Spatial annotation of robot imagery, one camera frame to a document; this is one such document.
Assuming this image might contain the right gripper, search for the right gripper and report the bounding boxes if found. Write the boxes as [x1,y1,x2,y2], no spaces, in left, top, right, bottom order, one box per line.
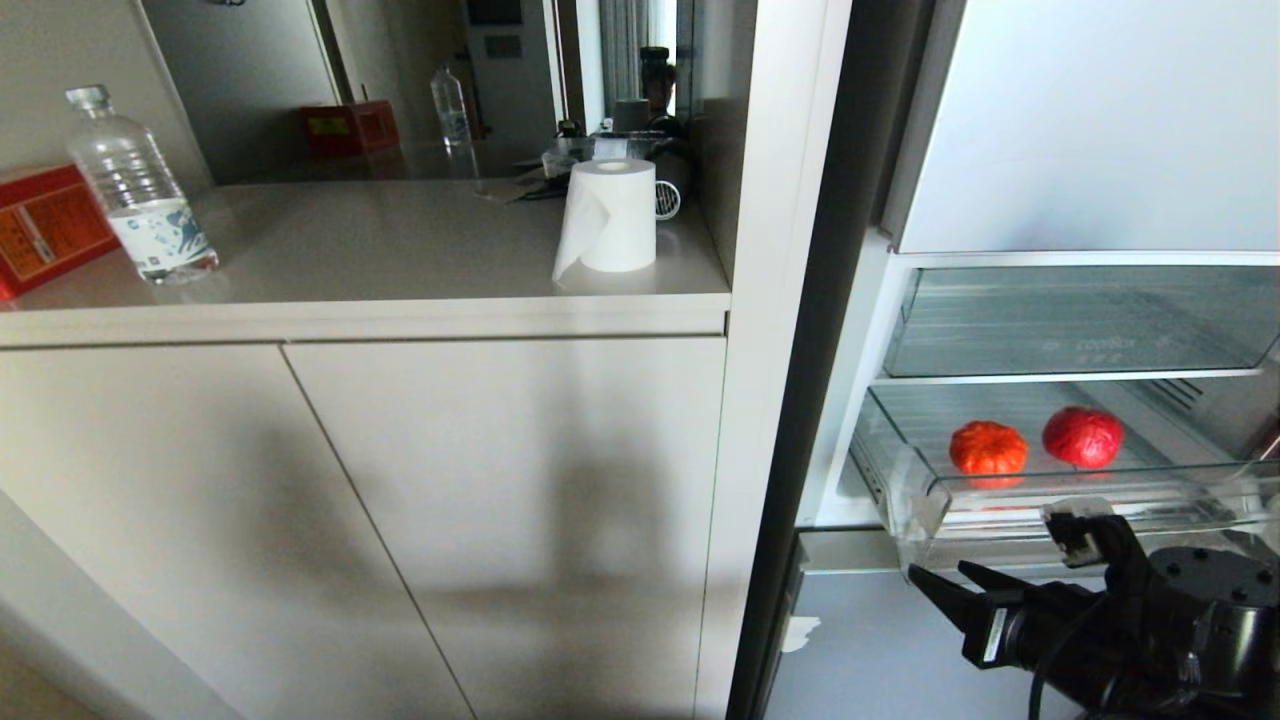
[907,559,1109,693]

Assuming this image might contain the clear open fridge drawer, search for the clear open fridge drawer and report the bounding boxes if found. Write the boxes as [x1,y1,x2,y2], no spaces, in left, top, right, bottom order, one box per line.
[849,380,1280,578]

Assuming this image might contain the grey fridge freezer door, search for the grey fridge freezer door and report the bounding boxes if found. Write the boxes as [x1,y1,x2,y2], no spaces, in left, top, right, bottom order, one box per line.
[764,568,1083,720]

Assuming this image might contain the clear closed fridge drawer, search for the clear closed fridge drawer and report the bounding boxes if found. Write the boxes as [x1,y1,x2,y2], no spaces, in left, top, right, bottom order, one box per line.
[883,265,1280,380]

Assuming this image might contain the white fridge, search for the white fridge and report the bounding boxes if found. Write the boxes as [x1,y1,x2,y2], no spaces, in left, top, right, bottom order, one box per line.
[726,0,1280,720]

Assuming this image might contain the white fridge compartment door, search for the white fridge compartment door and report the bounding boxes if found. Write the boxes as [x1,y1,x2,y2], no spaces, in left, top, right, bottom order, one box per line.
[882,0,1280,255]

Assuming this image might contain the orange ribbed tomato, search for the orange ribbed tomato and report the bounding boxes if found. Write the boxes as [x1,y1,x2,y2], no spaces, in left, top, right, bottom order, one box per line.
[949,420,1030,476]

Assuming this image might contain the red round fruit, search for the red round fruit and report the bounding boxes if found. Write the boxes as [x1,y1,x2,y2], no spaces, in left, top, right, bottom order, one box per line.
[1042,405,1126,470]

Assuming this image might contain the beige cabinet door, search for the beige cabinet door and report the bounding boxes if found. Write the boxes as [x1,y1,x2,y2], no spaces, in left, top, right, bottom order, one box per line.
[284,337,728,720]
[0,344,473,720]

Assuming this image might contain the black and white hair dryer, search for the black and white hair dryer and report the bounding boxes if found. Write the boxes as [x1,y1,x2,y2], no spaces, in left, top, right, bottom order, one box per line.
[652,138,698,223]

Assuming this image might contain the white toilet paper roll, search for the white toilet paper roll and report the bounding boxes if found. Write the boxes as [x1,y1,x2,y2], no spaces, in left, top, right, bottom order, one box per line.
[552,158,659,284]

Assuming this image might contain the beige counter cabinet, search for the beige counter cabinet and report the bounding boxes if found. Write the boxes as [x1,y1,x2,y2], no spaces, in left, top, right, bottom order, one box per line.
[0,0,853,720]

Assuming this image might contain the clear plastic water bottle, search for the clear plastic water bottle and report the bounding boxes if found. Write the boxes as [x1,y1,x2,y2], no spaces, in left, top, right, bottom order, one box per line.
[65,84,221,287]

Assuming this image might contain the red cardboard box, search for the red cardboard box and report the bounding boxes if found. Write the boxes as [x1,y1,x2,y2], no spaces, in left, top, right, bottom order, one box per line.
[0,164,121,302]

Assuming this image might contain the black cable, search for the black cable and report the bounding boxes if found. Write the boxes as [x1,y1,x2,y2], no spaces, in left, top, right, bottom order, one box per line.
[1028,596,1111,720]

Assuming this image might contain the wall mirror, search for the wall mirror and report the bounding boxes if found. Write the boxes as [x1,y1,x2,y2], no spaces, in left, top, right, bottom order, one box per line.
[140,0,758,188]

